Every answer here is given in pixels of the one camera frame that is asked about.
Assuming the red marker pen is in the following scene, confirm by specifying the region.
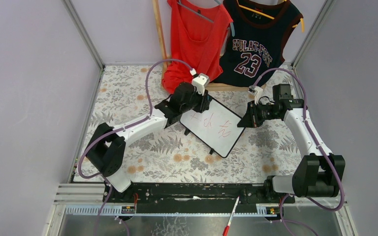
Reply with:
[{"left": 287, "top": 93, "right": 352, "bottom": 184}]
[{"left": 222, "top": 196, "right": 240, "bottom": 236}]

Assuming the yellow clothes hanger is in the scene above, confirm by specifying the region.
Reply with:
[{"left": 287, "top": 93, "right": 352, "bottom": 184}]
[{"left": 236, "top": 0, "right": 305, "bottom": 33}]

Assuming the black framed whiteboard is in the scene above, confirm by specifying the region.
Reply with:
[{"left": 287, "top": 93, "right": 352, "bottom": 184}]
[{"left": 180, "top": 98, "right": 245, "bottom": 158}]

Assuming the red tank top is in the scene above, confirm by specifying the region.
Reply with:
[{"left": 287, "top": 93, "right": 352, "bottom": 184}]
[{"left": 161, "top": 0, "right": 233, "bottom": 93}]

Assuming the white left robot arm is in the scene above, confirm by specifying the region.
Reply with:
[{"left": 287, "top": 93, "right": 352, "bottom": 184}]
[{"left": 81, "top": 82, "right": 212, "bottom": 192}]

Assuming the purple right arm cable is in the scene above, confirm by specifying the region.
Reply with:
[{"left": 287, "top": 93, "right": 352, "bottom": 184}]
[{"left": 252, "top": 67, "right": 345, "bottom": 236}]

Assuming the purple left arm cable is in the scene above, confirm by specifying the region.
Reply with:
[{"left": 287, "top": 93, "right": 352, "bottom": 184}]
[{"left": 77, "top": 59, "right": 198, "bottom": 236}]

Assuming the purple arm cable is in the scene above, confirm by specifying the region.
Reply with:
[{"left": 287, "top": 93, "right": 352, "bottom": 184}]
[
  {"left": 252, "top": 67, "right": 345, "bottom": 236},
  {"left": 77, "top": 59, "right": 198, "bottom": 236}
]

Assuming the wooden clothes rack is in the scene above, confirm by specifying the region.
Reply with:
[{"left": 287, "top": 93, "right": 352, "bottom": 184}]
[{"left": 152, "top": 0, "right": 268, "bottom": 92}]

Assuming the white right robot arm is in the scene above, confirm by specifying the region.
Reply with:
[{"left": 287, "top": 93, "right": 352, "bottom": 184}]
[{"left": 237, "top": 84, "right": 345, "bottom": 198}]

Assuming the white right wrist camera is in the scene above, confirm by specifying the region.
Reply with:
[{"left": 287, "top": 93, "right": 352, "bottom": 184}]
[{"left": 248, "top": 85, "right": 263, "bottom": 105}]

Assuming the navy basketball jersey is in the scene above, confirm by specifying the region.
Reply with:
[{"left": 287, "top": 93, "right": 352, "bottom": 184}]
[{"left": 214, "top": 0, "right": 303, "bottom": 87}]

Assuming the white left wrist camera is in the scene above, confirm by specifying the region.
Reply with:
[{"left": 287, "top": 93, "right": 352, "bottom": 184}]
[{"left": 191, "top": 73, "right": 210, "bottom": 96}]

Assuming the grey clothes hanger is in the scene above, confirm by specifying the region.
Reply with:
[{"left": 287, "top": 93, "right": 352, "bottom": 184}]
[{"left": 178, "top": 0, "right": 235, "bottom": 36}]

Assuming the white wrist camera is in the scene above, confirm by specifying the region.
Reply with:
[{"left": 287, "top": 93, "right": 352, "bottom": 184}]
[
  {"left": 248, "top": 85, "right": 263, "bottom": 105},
  {"left": 191, "top": 73, "right": 210, "bottom": 96}
]

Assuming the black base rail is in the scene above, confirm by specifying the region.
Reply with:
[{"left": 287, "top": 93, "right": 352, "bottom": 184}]
[{"left": 102, "top": 181, "right": 286, "bottom": 204}]

